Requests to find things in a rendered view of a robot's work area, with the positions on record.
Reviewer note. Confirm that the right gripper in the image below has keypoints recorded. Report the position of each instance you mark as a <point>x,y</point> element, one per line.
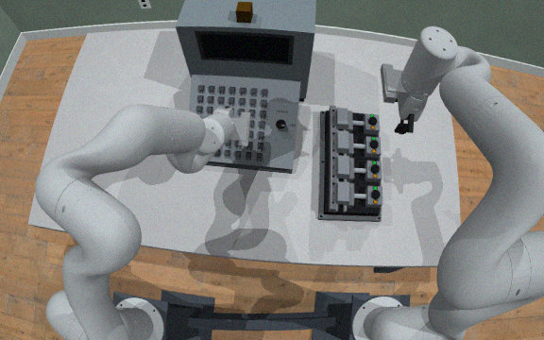
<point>410,106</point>

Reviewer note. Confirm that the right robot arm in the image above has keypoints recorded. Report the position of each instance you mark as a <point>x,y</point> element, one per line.
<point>477,268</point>

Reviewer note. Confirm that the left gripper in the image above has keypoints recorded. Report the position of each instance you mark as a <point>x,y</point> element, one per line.
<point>227,111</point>

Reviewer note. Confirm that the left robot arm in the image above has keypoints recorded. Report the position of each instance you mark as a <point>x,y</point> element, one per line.
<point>108,233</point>

